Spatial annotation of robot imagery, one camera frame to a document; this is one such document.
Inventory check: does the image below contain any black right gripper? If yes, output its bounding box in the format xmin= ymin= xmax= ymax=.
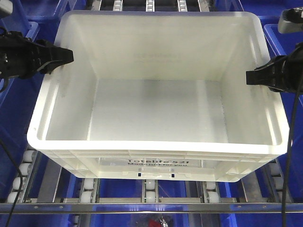
xmin=246 ymin=43 xmax=303 ymax=93

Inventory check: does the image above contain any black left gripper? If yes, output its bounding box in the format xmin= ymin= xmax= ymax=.
xmin=0 ymin=30 xmax=74 ymax=79

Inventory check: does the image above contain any white plastic tote bin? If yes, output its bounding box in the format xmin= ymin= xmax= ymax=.
xmin=27 ymin=10 xmax=289 ymax=182

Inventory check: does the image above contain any blue bin right shelf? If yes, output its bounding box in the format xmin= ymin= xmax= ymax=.
xmin=255 ymin=23 xmax=303 ymax=201

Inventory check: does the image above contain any blue bin shelf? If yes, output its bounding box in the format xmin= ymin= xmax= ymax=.
xmin=0 ymin=21 xmax=48 ymax=199
xmin=90 ymin=204 xmax=189 ymax=227
xmin=255 ymin=23 xmax=303 ymax=201

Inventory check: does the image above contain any blue bin left shelf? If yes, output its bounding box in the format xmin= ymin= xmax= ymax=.
xmin=0 ymin=21 xmax=48 ymax=199

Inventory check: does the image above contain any blue bin lower shelf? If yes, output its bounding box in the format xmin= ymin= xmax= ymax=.
xmin=90 ymin=204 xmax=189 ymax=227

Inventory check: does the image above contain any right white roller track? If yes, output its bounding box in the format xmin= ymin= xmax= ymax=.
xmin=265 ymin=159 xmax=284 ymax=202

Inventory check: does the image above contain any white roller track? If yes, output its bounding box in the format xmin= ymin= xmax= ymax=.
xmin=7 ymin=147 xmax=41 ymax=203
xmin=265 ymin=159 xmax=284 ymax=202

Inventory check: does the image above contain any left white roller track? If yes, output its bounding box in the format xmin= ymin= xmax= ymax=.
xmin=7 ymin=147 xmax=41 ymax=203

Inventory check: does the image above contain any centre-right roller track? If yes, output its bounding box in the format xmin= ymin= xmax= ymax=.
xmin=202 ymin=181 xmax=220 ymax=203

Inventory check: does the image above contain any centre-left roller track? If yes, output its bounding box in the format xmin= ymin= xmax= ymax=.
xmin=79 ymin=178 xmax=99 ymax=203

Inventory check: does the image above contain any centre roller track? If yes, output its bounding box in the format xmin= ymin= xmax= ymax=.
xmin=141 ymin=180 xmax=156 ymax=203

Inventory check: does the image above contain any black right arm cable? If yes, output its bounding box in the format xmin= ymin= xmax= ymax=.
xmin=280 ymin=85 xmax=303 ymax=227

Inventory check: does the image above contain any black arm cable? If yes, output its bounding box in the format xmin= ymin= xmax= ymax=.
xmin=0 ymin=75 xmax=23 ymax=227
xmin=280 ymin=85 xmax=303 ymax=227

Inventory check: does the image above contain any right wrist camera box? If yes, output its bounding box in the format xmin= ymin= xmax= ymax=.
xmin=278 ymin=7 xmax=303 ymax=34

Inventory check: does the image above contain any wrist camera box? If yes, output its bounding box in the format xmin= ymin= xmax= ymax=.
xmin=0 ymin=0 xmax=13 ymax=18
xmin=278 ymin=7 xmax=303 ymax=34

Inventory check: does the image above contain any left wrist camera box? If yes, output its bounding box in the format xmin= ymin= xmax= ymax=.
xmin=0 ymin=0 xmax=13 ymax=18

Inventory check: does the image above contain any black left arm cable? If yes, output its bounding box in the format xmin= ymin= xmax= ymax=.
xmin=0 ymin=75 xmax=23 ymax=227

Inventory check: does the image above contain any steel shelf front rail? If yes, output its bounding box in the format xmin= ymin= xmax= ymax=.
xmin=0 ymin=202 xmax=303 ymax=215

